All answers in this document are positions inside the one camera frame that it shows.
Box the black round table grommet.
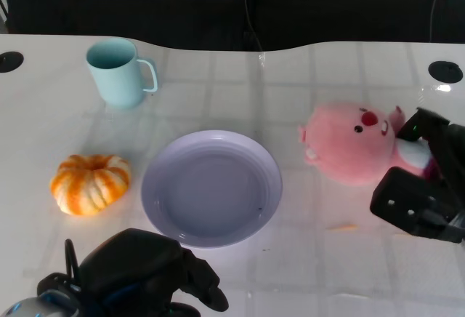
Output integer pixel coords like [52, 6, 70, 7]
[0, 51, 25, 74]
[427, 60, 464, 84]

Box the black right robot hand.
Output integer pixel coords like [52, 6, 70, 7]
[369, 107, 465, 245]

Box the lavender round plate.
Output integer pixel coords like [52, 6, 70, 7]
[140, 130, 283, 249]

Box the orange white striped pumpkin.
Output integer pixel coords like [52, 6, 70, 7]
[49, 153, 131, 217]

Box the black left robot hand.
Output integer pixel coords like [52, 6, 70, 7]
[78, 228, 230, 317]

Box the light blue mug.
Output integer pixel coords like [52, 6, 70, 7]
[86, 38, 159, 110]

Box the pink plush pig doll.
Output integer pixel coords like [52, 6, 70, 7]
[297, 102, 435, 187]

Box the thin black hanging cable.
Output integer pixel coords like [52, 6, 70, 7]
[243, 0, 264, 52]
[429, 0, 450, 44]

